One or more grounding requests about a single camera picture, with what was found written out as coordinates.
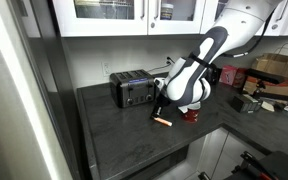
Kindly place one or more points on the brown paper bag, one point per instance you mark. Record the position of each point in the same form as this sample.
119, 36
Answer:
274, 63

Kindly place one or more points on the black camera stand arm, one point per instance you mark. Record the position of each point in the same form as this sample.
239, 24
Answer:
266, 77

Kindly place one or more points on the yellow orange marker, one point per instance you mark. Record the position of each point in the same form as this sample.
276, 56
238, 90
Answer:
165, 122

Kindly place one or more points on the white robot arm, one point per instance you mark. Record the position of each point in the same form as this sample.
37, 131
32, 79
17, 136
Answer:
238, 22

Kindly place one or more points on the black four-slot toaster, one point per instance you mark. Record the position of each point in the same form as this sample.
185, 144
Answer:
131, 88

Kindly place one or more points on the pink tissue box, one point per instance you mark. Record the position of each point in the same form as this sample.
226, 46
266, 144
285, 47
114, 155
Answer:
233, 76

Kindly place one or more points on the white upper cabinets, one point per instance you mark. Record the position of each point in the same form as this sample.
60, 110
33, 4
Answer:
77, 18

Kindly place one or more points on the red floral mug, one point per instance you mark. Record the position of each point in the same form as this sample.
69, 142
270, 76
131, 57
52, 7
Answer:
191, 116

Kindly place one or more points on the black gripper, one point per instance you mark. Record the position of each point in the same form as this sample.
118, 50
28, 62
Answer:
161, 102

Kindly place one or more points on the white wall outlet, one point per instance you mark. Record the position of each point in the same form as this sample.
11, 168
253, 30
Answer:
106, 69

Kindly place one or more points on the black camera box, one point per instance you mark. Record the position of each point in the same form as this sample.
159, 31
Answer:
244, 103

